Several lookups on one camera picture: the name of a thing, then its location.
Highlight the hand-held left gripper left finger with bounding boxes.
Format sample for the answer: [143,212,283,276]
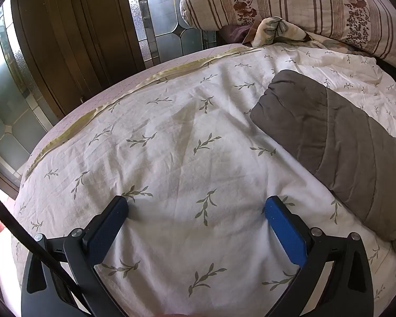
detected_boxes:
[21,195,129,317]

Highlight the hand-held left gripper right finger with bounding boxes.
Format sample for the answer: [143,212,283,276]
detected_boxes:
[265,195,375,317]

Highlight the brown quilted puffer jacket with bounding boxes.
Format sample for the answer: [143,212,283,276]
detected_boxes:
[250,69,396,255]

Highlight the white leaf-print duvet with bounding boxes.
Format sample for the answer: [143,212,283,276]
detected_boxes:
[11,44,396,317]

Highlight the stained glass window panel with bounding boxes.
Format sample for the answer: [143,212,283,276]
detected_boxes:
[124,0,218,63]
[0,0,58,179]

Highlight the brown wooden door panel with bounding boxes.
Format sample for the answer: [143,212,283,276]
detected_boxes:
[10,0,146,119]

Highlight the floral fleece blanket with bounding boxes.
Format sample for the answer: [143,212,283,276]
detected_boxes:
[242,16,350,52]

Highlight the dark maroon cloth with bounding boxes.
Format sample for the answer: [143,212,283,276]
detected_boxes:
[219,25,254,45]

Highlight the striped floral pillow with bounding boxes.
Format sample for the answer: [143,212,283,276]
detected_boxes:
[180,0,396,70]

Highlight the thick black cable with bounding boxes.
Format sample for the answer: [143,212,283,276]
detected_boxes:
[0,182,89,307]

